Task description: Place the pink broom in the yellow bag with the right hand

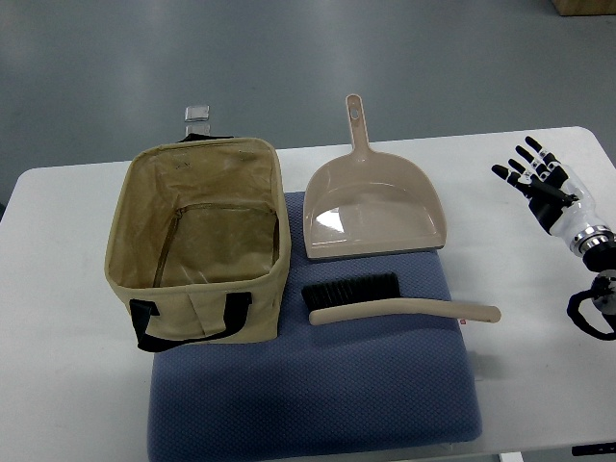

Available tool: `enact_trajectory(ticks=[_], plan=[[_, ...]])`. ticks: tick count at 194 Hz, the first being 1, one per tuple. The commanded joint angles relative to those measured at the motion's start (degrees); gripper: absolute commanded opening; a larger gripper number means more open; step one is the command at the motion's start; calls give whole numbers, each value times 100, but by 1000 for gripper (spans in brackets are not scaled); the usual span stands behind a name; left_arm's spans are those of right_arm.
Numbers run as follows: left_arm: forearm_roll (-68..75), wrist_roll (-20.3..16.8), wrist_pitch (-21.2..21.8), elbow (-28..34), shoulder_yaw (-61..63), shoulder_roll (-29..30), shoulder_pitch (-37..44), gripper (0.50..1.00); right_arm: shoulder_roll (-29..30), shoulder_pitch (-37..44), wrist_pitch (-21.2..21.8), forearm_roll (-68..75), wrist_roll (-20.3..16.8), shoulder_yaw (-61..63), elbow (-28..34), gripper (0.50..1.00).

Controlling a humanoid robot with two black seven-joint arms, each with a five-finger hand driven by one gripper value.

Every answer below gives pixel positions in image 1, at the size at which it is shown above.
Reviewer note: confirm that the pink plastic dustpan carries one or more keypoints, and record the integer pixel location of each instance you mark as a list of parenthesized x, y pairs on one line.
[(370, 202)]

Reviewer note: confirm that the black table control panel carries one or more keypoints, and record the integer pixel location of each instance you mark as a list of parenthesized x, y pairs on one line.
[(594, 449)]

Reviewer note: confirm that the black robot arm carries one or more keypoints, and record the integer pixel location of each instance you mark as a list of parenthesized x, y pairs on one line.
[(601, 260)]

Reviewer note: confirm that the cardboard box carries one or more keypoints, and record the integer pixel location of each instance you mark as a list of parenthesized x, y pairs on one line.
[(584, 7)]

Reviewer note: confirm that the pink hand broom black bristles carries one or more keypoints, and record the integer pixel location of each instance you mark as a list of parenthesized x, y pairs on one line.
[(378, 295)]

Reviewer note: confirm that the blue foam cushion mat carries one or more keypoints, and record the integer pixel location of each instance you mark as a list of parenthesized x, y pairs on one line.
[(372, 384)]

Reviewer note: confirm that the yellow canvas bag black handles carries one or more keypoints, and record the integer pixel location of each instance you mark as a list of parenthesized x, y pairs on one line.
[(200, 245)]

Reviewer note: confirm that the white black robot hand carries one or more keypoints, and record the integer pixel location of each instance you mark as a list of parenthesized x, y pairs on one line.
[(557, 198)]

